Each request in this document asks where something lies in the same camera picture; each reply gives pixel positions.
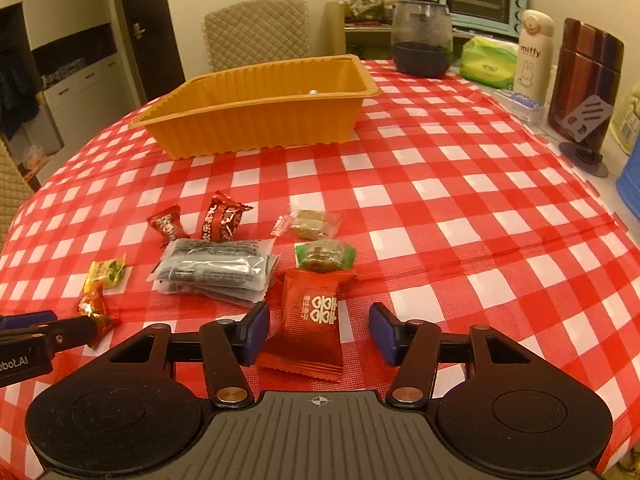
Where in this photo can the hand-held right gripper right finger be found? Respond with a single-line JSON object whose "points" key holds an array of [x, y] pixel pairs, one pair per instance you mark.
{"points": [[380, 332]]}

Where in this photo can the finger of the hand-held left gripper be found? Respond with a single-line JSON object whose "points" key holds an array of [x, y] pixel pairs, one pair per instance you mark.
{"points": [[25, 320], [72, 332]]}

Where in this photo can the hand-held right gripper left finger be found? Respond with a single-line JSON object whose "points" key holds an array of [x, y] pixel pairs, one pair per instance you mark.
{"points": [[257, 332]]}

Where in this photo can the orange red candy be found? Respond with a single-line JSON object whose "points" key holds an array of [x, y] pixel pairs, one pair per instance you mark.
{"points": [[95, 312]]}

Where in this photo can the large red snack packet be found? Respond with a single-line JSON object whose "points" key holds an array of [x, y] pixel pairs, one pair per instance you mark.
{"points": [[305, 330]]}

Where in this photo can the yellow green candy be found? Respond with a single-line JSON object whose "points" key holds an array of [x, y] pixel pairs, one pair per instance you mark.
{"points": [[105, 272]]}

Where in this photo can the stack of grey sachets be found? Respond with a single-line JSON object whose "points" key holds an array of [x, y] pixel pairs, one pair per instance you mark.
{"points": [[215, 272]]}

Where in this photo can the green pastry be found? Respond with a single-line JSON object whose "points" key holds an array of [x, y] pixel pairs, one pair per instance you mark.
{"points": [[325, 256]]}

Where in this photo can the clear beige candy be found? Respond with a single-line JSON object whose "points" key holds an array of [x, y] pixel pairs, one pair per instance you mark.
{"points": [[307, 224]]}

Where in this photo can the dark red candy yellow print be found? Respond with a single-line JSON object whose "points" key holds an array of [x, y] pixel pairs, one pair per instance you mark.
{"points": [[225, 217]]}

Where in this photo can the small dark red candy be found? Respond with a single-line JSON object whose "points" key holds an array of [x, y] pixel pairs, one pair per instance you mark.
{"points": [[167, 225]]}

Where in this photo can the orange plastic tray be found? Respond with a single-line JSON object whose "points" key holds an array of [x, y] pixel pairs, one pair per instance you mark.
{"points": [[260, 125]]}

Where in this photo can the quilted beige chair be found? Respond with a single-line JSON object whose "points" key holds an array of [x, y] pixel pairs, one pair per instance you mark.
{"points": [[255, 30], [11, 185]]}

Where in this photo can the red white checkered tablecloth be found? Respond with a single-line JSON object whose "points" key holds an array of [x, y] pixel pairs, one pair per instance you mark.
{"points": [[450, 210]]}

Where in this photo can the white cabinet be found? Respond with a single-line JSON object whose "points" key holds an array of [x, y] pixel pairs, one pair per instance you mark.
{"points": [[75, 85]]}

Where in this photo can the clear box blue contents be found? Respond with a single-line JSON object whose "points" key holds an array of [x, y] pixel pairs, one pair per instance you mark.
{"points": [[520, 105]]}

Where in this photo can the blue plastic pitcher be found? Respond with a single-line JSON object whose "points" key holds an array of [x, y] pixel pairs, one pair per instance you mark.
{"points": [[630, 185]]}

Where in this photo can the green tissue pack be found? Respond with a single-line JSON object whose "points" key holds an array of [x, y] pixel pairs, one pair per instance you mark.
{"points": [[487, 62]]}

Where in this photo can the dark glass jar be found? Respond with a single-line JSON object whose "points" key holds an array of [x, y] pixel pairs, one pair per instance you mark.
{"points": [[422, 40]]}

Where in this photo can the grey phone stand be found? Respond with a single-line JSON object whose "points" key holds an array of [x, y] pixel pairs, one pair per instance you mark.
{"points": [[587, 117]]}

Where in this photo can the wooden shelf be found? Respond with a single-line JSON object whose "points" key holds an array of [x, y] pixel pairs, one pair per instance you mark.
{"points": [[335, 30]]}

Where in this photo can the white thermos bottle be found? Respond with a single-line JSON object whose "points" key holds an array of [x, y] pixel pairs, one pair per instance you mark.
{"points": [[532, 55]]}

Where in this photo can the dark wooden door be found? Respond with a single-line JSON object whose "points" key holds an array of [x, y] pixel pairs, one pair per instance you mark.
{"points": [[150, 25]]}

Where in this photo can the glass jar orange lid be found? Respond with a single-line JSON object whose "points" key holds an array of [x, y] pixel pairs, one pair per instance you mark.
{"points": [[367, 2]]}

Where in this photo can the brown metallic thermos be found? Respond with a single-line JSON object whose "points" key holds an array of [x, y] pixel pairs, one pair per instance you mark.
{"points": [[585, 65]]}

